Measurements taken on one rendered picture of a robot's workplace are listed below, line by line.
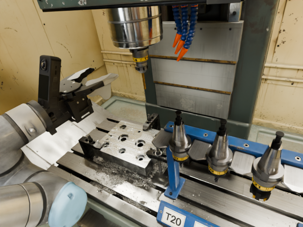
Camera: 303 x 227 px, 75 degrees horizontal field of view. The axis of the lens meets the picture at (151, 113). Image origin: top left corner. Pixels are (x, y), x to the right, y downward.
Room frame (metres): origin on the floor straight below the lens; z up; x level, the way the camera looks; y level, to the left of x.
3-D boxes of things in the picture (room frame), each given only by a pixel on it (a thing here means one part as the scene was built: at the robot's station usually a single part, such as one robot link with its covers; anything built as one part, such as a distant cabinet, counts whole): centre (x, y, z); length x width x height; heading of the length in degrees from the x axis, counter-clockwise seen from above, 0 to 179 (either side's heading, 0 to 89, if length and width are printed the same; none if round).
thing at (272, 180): (0.28, -0.25, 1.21); 0.06 x 0.06 x 0.03
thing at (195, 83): (1.01, -0.24, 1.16); 0.48 x 0.05 x 0.51; 56
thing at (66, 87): (0.42, 0.21, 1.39); 0.12 x 0.08 x 0.09; 138
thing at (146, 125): (0.82, 0.01, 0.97); 0.13 x 0.03 x 0.15; 146
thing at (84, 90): (0.43, 0.15, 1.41); 0.09 x 0.05 x 0.02; 115
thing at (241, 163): (0.32, -0.21, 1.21); 0.07 x 0.05 x 0.01; 146
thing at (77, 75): (0.52, 0.18, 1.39); 0.09 x 0.03 x 0.06; 161
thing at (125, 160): (0.70, 0.11, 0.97); 0.29 x 0.23 x 0.05; 56
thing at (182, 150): (0.41, -0.07, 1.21); 0.06 x 0.06 x 0.03
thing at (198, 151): (0.38, -0.11, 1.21); 0.07 x 0.05 x 0.01; 146
